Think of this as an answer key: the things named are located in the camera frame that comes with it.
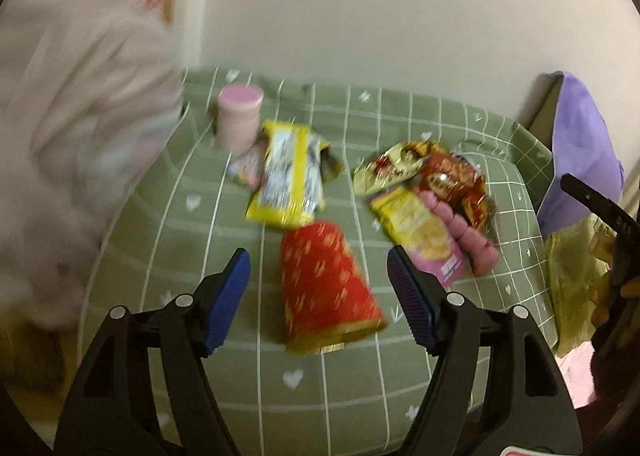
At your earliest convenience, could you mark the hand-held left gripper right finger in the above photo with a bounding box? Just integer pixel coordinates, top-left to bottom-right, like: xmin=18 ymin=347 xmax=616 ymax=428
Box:
xmin=387 ymin=245 xmax=585 ymax=456

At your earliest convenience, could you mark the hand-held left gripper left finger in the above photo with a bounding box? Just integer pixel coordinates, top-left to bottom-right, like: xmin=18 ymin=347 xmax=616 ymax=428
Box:
xmin=52 ymin=247 xmax=252 ymax=456

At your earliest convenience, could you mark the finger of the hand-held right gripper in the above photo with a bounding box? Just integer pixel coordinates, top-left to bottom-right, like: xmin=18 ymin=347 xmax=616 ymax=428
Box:
xmin=560 ymin=173 xmax=640 ymax=287

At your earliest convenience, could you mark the yellow-green plastic bag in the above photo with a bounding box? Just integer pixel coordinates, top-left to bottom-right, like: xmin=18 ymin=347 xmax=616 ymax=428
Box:
xmin=544 ymin=213 xmax=621 ymax=357

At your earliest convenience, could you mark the red snack packet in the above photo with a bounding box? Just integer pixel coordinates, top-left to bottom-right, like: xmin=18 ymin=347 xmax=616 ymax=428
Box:
xmin=279 ymin=220 xmax=387 ymax=354

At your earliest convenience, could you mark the gold snack packet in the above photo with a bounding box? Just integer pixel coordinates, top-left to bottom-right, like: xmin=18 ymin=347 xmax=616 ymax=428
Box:
xmin=352 ymin=140 xmax=441 ymax=194

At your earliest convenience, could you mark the person's right hand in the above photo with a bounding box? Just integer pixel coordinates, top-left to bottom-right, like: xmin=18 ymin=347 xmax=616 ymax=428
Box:
xmin=590 ymin=270 xmax=640 ymax=332

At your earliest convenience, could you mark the pink floral bedsheet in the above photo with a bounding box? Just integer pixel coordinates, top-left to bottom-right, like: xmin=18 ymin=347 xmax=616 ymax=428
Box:
xmin=555 ymin=341 xmax=601 ymax=409

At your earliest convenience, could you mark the purple pillow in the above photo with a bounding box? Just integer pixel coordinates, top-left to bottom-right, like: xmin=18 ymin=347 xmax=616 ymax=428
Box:
xmin=537 ymin=71 xmax=626 ymax=239

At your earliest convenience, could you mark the yellow and pink snack packet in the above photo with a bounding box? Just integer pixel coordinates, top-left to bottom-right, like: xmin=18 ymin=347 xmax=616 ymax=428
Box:
xmin=370 ymin=186 xmax=473 ymax=287

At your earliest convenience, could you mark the pink sausage strip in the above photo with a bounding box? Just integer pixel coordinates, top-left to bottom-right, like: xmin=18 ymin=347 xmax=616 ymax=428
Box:
xmin=415 ymin=189 xmax=498 ymax=277

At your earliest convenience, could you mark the green checked cloth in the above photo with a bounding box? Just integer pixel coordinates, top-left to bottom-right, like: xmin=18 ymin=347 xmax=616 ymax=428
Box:
xmin=77 ymin=66 xmax=558 ymax=456

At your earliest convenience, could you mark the red noodle packet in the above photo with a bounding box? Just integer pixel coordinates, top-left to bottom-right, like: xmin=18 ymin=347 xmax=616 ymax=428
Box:
xmin=415 ymin=151 xmax=496 ymax=232

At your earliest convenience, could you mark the small pink wrapper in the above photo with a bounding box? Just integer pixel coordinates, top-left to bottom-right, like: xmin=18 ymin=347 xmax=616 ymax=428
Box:
xmin=225 ymin=143 xmax=266 ymax=189

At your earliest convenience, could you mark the pink jar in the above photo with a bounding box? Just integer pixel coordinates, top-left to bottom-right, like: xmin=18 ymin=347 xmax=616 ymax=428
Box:
xmin=215 ymin=84 xmax=264 ymax=154

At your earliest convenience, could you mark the brown wooden board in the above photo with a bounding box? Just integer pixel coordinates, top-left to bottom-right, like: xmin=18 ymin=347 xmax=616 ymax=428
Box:
xmin=0 ymin=323 xmax=68 ymax=394

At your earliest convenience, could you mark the white fluffy cloth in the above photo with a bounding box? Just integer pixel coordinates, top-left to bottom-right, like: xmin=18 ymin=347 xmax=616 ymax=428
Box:
xmin=0 ymin=0 xmax=186 ymax=332

